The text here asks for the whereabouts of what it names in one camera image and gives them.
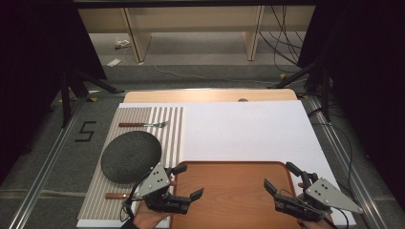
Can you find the brown wooden tray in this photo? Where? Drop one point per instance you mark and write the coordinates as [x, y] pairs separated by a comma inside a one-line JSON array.
[[232, 194]]

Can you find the dark grey round plate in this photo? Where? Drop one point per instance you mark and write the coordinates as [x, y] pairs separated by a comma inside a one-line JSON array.
[[130, 157]]

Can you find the white board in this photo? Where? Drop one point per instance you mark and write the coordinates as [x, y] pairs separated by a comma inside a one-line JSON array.
[[254, 133]]

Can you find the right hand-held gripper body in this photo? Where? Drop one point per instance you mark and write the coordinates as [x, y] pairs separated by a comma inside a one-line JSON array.
[[324, 194]]

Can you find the dark curtain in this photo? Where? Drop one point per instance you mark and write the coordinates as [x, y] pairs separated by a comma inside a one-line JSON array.
[[35, 63], [372, 79]]

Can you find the light wooden table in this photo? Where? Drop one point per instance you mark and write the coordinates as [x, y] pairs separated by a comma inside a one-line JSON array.
[[191, 95]]

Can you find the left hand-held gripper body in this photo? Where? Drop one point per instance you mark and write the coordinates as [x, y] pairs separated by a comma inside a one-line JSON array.
[[156, 183]]

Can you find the metal floor rail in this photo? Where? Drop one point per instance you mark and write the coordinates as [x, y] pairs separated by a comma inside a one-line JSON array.
[[337, 143], [41, 171]]

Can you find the light wooden shelf unit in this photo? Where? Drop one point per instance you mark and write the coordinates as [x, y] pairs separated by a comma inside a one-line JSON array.
[[191, 16]]

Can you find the person's right hand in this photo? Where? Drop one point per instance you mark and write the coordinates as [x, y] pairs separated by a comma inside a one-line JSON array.
[[316, 225]]

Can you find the black metal stand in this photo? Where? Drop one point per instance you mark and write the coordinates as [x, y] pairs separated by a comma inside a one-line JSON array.
[[324, 95], [66, 101]]

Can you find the striped grey placemat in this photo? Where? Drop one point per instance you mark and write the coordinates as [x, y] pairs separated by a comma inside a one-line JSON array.
[[173, 140]]

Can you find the flat white paper scrap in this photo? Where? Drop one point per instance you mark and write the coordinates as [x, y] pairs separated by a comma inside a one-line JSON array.
[[114, 62]]

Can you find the crumpled paper scrap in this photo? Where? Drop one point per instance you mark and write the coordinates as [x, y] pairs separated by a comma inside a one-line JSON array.
[[122, 44]]

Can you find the person's left hand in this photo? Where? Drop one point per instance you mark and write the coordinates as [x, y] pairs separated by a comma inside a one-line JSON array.
[[148, 218]]

